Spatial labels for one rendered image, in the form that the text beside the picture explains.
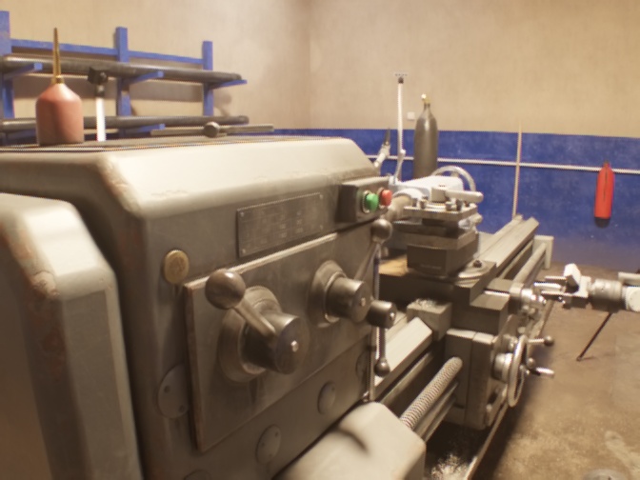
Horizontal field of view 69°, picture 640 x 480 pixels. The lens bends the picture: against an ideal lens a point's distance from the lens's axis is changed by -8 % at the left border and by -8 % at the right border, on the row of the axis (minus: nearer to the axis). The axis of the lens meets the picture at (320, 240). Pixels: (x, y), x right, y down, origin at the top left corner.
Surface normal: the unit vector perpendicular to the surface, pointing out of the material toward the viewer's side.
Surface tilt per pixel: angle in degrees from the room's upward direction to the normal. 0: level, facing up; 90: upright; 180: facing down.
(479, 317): 90
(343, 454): 32
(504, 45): 90
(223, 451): 90
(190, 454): 90
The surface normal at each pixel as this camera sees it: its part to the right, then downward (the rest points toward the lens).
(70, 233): 0.62, -0.59
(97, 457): 0.85, 0.11
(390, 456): 0.45, -0.77
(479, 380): -0.53, 0.18
